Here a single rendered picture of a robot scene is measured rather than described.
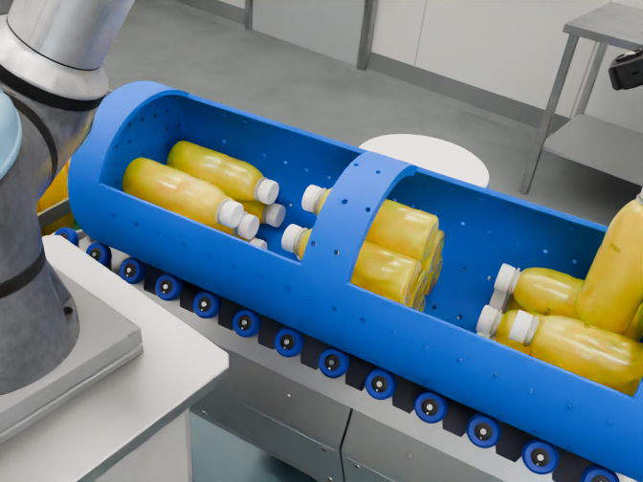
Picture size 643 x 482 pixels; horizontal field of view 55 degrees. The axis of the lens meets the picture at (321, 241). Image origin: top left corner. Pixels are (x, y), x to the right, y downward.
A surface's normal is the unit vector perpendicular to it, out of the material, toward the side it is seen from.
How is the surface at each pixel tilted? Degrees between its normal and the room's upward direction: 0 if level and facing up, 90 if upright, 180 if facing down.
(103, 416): 0
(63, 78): 64
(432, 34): 90
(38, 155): 76
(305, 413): 71
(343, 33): 90
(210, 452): 0
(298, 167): 98
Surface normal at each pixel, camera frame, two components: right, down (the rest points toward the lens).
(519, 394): -0.48, 0.48
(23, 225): 0.98, 0.15
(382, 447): -0.41, 0.18
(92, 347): 0.07, -0.84
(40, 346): 0.82, 0.08
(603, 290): -0.81, 0.27
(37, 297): 0.94, -0.05
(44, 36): -0.03, 0.53
